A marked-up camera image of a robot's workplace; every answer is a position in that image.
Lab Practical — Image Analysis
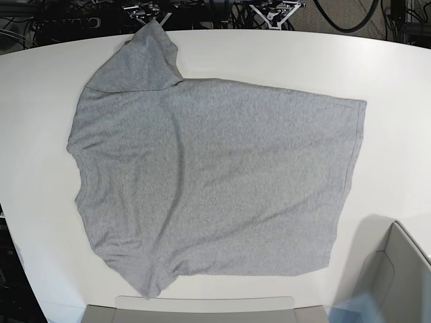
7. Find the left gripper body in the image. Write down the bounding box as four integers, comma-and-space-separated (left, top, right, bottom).
248, 0, 306, 30

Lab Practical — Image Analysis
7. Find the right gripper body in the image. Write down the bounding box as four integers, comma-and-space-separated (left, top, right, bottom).
125, 1, 172, 26

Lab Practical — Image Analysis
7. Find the grey T-shirt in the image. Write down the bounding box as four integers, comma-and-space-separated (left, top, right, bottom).
67, 22, 366, 298

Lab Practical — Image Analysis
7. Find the grey bin at right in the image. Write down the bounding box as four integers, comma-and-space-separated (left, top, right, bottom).
352, 221, 430, 322

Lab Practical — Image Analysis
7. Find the grey bin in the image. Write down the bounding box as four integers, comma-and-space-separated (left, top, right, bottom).
352, 221, 430, 322
81, 296, 329, 322

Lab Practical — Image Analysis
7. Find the grey bin at bottom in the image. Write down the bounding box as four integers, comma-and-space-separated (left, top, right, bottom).
81, 296, 329, 322

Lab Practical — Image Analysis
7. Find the blue translucent object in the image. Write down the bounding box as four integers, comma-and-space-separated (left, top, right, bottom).
327, 292, 381, 323

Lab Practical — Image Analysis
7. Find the thick black hose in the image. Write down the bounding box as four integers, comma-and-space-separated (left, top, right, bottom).
314, 0, 380, 34

